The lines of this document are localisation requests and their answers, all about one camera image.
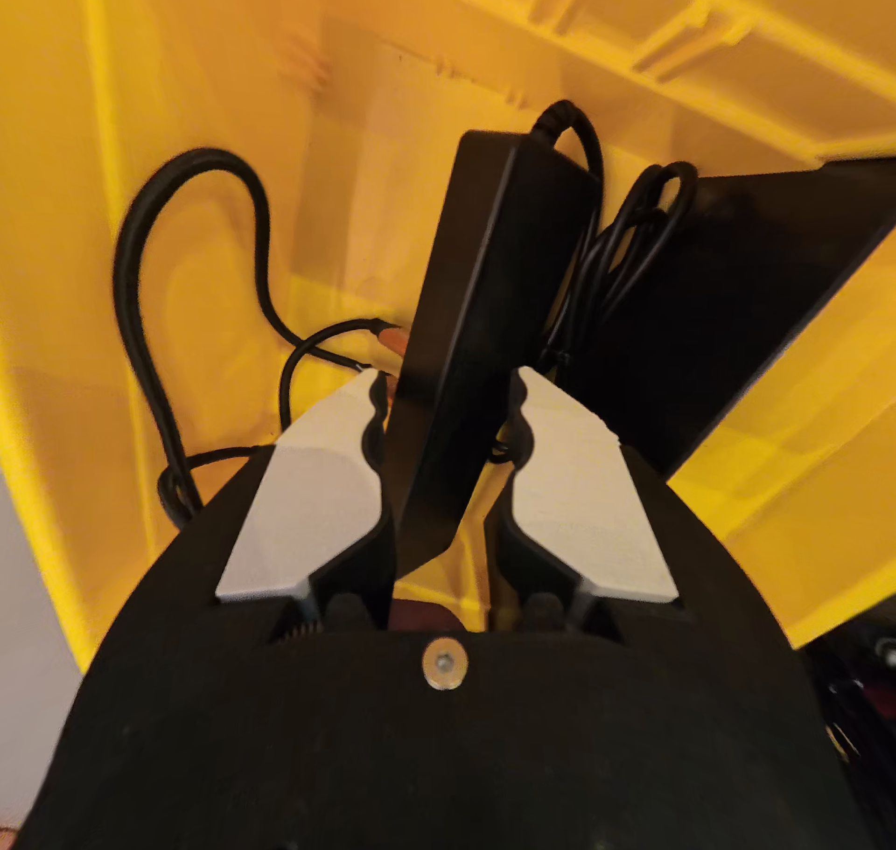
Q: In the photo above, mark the black plastic bin divider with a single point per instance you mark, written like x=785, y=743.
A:
x=735, y=304

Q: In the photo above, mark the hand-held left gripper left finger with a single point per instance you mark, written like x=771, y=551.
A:
x=308, y=507

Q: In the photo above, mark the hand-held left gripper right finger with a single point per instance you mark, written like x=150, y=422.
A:
x=588, y=507

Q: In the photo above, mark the black usb hub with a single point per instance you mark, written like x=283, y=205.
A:
x=476, y=304

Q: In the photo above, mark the yellow plastic bin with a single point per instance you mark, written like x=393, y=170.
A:
x=210, y=59

